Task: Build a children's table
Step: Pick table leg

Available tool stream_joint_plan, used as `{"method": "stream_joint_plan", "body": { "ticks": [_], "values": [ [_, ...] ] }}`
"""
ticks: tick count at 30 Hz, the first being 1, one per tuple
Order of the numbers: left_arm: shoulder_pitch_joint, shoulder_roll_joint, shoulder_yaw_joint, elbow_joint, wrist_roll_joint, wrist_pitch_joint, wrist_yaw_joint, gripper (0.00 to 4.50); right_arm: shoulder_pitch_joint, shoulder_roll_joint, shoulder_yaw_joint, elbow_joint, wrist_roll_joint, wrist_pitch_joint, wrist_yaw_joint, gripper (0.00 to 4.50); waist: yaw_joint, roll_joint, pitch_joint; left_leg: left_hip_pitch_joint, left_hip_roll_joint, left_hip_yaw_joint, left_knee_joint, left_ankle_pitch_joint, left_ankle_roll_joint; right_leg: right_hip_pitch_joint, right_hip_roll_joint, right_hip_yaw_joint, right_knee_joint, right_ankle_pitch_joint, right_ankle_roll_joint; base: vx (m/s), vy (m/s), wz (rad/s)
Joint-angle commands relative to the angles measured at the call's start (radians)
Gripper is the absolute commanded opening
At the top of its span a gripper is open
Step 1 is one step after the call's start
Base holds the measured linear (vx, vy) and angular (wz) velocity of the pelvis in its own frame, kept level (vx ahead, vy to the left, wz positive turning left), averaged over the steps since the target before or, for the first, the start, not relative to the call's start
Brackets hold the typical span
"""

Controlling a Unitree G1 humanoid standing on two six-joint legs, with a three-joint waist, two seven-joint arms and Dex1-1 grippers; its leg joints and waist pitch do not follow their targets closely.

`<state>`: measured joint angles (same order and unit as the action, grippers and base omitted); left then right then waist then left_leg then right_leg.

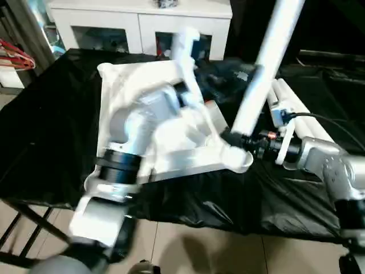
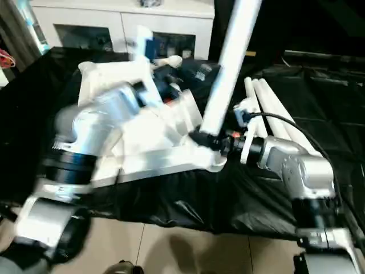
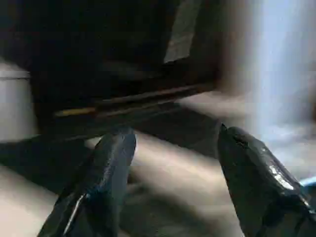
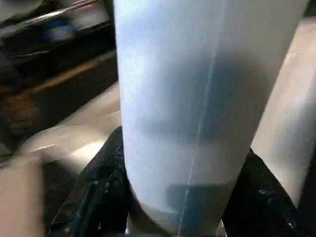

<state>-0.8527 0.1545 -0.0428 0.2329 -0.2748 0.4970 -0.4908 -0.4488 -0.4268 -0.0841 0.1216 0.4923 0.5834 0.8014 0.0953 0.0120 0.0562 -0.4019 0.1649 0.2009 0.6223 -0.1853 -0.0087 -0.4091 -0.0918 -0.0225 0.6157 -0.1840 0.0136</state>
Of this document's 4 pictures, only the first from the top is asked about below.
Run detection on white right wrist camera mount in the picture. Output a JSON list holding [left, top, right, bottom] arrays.
[[269, 103, 296, 166]]

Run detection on white glass door cabinet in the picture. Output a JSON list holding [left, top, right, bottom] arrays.
[[48, 0, 233, 62]]

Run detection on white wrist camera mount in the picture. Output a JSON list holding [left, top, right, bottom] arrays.
[[169, 26, 202, 115], [269, 103, 296, 166]]

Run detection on dark patterned object on cabinet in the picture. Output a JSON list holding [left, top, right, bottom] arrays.
[[152, 0, 179, 9]]

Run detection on black work surface mat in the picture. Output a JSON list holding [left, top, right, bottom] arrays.
[[0, 48, 365, 245]]

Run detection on white plastic table top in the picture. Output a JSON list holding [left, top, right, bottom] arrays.
[[84, 59, 254, 194]]

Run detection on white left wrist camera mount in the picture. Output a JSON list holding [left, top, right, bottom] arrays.
[[169, 26, 202, 115]]

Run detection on red clothes hangers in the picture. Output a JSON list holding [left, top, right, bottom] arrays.
[[0, 38, 37, 71]]

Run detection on grey curtain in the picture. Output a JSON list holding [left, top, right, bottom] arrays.
[[8, 0, 62, 75]]

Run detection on black metal frame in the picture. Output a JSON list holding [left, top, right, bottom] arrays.
[[296, 49, 365, 69]]

